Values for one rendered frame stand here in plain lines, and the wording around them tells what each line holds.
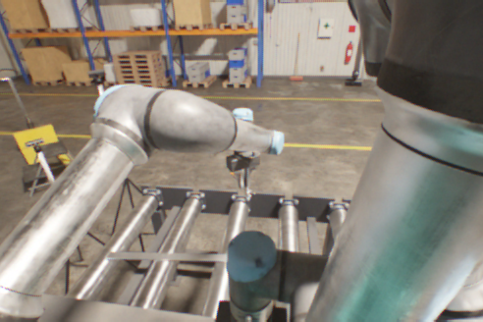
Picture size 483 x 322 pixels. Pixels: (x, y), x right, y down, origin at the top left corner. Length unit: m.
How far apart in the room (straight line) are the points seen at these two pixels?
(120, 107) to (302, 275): 0.40
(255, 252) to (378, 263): 0.24
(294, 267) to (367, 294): 0.22
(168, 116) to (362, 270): 0.36
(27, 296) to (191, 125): 0.33
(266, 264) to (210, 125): 0.24
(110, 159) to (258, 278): 0.30
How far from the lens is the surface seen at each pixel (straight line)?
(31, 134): 5.50
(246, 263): 0.38
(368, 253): 0.18
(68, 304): 1.01
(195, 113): 0.46
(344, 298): 0.21
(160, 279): 1.29
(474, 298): 0.42
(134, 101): 0.51
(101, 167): 0.48
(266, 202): 1.66
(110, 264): 1.46
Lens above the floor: 1.90
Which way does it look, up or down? 29 degrees down
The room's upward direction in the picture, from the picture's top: 1 degrees counter-clockwise
